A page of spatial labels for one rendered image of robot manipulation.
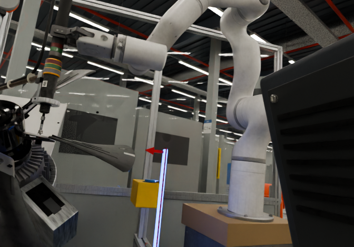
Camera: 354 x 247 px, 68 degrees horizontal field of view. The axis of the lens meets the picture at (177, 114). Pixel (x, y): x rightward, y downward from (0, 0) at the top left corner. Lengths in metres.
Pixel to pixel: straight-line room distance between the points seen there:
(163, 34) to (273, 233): 0.73
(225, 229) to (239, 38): 0.65
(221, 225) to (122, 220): 0.77
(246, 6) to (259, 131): 0.43
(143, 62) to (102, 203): 0.89
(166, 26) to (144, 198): 0.61
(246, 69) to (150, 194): 0.58
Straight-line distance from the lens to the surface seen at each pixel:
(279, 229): 0.97
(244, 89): 1.02
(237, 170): 0.94
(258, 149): 0.94
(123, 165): 0.68
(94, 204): 1.50
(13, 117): 0.77
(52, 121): 1.15
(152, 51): 0.81
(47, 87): 0.79
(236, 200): 0.94
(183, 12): 0.91
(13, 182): 0.73
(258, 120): 0.90
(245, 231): 0.88
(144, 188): 1.01
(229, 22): 1.09
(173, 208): 1.56
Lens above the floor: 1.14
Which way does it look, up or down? 11 degrees up
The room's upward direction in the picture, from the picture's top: 5 degrees clockwise
